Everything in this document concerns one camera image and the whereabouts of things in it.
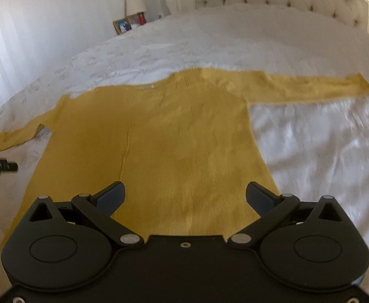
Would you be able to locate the yellow knit sweater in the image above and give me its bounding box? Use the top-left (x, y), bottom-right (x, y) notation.
top-left (0, 68), bottom-right (369, 237)

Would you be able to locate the white bed cover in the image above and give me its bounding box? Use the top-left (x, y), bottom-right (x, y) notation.
top-left (0, 4), bottom-right (369, 295)

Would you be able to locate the white table lamp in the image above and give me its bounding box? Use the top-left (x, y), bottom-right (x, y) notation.
top-left (126, 0), bottom-right (147, 16)

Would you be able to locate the wooden picture frame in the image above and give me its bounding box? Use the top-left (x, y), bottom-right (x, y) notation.
top-left (113, 18), bottom-right (132, 35)

